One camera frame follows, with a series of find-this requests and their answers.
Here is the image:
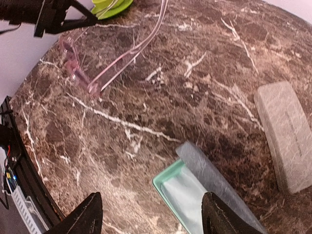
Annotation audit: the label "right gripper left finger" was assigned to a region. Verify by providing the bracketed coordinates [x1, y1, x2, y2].
[45, 192, 103, 234]

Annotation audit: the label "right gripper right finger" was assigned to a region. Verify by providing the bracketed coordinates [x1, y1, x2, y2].
[201, 192, 260, 234]

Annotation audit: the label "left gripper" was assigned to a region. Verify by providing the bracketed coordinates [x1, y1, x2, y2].
[0, 0, 98, 38]

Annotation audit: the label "brown sunglasses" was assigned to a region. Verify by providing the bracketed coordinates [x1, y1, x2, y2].
[58, 0, 168, 94]

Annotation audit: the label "dark grey glasses case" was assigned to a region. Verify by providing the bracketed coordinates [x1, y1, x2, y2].
[152, 141, 269, 234]

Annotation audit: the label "blue cleaning cloth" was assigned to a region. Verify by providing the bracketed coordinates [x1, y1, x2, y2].
[162, 167, 206, 234]

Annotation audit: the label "light grey glasses case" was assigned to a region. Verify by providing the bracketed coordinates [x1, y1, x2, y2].
[254, 81, 312, 194]

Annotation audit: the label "green bowl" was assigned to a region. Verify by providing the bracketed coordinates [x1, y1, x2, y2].
[91, 0, 133, 20]

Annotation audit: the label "white cable duct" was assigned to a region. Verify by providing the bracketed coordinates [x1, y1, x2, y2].
[11, 186, 49, 234]

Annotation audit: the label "black front rail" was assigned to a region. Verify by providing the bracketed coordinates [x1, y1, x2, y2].
[0, 96, 64, 229]

